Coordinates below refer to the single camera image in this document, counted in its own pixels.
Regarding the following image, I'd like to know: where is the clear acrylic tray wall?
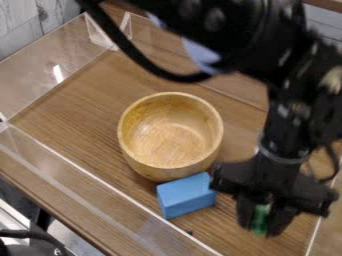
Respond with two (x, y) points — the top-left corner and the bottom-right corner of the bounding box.
(0, 17), (342, 256)

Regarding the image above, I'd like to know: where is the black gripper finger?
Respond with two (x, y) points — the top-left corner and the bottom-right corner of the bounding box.
(266, 207), (299, 237)
(236, 194), (257, 230)

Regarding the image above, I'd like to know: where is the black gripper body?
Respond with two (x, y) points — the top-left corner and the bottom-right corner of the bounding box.
(210, 161), (339, 217)

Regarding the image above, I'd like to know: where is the brown wooden bowl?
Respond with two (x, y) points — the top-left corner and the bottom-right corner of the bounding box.
(118, 92), (224, 182)

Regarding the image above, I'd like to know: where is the green whiteboard marker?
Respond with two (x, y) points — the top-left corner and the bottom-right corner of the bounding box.
(251, 204), (271, 236)

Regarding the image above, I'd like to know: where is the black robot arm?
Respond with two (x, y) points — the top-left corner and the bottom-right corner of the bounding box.
(76, 0), (342, 237)

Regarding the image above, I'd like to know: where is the clear acrylic corner bracket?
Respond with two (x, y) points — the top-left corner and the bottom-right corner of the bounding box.
(83, 10), (134, 52)

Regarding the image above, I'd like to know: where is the black cable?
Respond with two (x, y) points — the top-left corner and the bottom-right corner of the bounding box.
(0, 229), (68, 256)

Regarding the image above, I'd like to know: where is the blue rectangular block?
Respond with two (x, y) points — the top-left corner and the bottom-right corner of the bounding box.
(156, 172), (216, 219)

